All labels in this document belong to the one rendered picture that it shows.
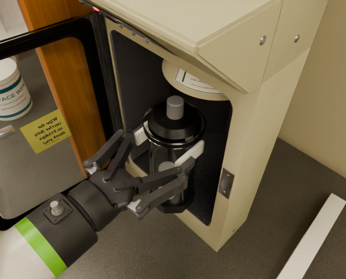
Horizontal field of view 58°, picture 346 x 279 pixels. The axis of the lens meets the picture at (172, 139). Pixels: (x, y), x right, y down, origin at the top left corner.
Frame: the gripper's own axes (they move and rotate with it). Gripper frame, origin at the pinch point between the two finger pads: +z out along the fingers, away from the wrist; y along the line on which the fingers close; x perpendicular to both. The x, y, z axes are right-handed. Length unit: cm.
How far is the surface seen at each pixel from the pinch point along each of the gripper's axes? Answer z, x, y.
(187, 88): 1.3, -11.7, -1.7
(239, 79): -6.1, -23.6, -13.8
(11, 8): 24, 20, 115
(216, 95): 3.1, -11.6, -5.9
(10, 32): 18, 28, 113
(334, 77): 42.3, 2.8, -13.3
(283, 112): 8.6, -9.8, -14.5
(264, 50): -2.6, -25.2, -14.0
